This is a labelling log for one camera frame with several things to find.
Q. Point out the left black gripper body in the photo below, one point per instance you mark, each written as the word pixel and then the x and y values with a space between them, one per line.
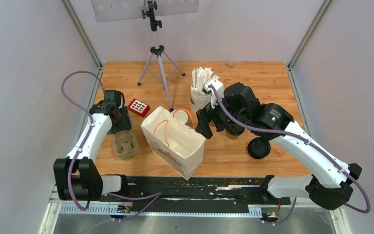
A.
pixel 123 123

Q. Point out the kraft paper takeout bag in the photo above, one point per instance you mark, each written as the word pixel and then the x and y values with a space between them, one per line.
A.
pixel 178 145

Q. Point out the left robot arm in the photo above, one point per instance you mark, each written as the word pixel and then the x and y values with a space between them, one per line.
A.
pixel 77 177

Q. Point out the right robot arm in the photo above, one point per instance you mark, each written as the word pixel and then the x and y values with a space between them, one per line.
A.
pixel 330 183

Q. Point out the white straw holder cup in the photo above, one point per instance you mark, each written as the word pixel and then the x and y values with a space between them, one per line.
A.
pixel 198 99

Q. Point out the stack of paper cups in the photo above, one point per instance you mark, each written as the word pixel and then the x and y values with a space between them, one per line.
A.
pixel 180 115

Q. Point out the red keypad box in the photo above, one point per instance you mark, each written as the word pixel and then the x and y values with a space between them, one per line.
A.
pixel 138 107

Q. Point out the bundle of wrapped straws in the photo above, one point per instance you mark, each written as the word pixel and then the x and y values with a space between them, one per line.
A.
pixel 200 76

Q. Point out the brown pulp cup carrier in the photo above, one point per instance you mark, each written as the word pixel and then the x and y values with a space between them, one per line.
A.
pixel 125 144

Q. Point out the stack of black lids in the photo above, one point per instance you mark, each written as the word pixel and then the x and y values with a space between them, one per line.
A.
pixel 258 148

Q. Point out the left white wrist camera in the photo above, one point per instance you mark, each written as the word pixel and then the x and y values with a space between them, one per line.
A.
pixel 215 88

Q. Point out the grey camera tripod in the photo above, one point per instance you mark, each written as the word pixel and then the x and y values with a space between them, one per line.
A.
pixel 148 12

